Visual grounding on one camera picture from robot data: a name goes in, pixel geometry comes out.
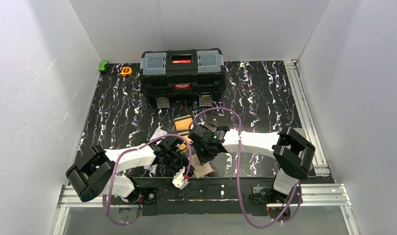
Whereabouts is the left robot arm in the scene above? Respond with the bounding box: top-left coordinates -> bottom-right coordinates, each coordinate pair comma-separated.
65,134 -> 193,202

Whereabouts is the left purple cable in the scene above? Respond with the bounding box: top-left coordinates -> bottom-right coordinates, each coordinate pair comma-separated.
102,133 -> 193,226

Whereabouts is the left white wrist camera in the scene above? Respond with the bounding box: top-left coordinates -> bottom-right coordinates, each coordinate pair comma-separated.
172,167 -> 189,190

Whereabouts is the tan card holder with sleeves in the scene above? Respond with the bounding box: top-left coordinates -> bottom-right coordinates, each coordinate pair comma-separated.
191,154 -> 214,179

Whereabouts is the black toolbox with clear lids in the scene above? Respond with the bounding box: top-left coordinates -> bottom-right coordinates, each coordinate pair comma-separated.
139,48 -> 227,109

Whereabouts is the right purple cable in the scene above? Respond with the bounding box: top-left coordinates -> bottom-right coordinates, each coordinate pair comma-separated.
189,107 -> 303,229

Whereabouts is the front aluminium rail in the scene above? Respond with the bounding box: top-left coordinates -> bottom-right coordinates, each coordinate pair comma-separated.
57,178 -> 360,235

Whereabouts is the white aluminium table rail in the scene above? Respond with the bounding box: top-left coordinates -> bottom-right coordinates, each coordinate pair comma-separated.
284,60 -> 328,175

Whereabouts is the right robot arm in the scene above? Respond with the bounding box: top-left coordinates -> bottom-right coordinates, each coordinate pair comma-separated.
188,124 -> 316,195

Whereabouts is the purple cable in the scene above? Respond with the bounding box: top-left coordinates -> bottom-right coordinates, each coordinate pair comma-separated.
189,107 -> 303,229
102,133 -> 193,226

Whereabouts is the green plastic object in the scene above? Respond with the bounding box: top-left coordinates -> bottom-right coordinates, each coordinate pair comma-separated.
98,61 -> 109,73

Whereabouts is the yellow tape measure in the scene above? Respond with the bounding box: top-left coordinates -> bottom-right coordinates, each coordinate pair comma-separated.
120,67 -> 132,77

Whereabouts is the gold card stack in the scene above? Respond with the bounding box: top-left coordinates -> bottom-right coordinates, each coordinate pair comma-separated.
174,115 -> 193,131

